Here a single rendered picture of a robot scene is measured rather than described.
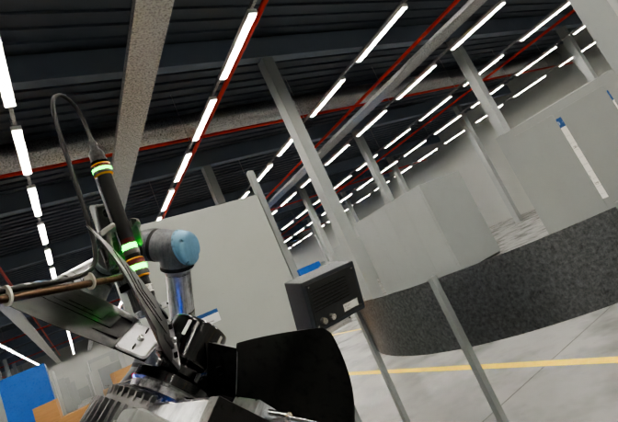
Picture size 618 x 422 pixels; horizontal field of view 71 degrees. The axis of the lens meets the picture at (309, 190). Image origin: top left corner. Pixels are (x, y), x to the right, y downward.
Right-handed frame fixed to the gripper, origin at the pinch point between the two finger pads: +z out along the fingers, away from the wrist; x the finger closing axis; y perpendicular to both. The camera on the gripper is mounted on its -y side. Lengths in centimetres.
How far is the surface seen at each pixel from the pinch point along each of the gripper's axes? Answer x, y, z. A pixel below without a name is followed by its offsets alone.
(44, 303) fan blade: 18.7, 12.3, 1.2
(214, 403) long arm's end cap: 10, 37, 47
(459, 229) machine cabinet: -859, 52, -546
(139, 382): 9.4, 32.7, 9.7
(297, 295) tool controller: -57, 31, -37
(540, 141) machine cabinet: -616, -21, -179
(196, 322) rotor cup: -3.1, 27.0, 11.8
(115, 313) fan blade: 7.4, 18.4, -0.7
